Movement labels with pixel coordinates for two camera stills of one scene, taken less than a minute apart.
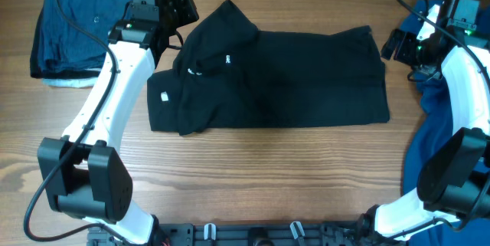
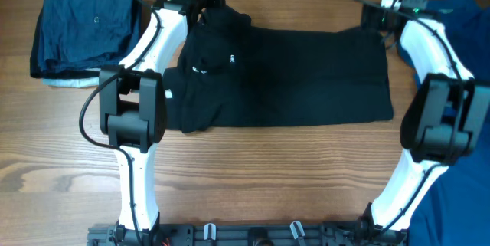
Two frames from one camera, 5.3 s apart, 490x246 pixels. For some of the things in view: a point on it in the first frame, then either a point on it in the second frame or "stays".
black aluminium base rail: [240, 234] stays
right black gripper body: [411, 50] -> [377, 17]
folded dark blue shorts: [96, 6] stays
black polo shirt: [226, 73] stays
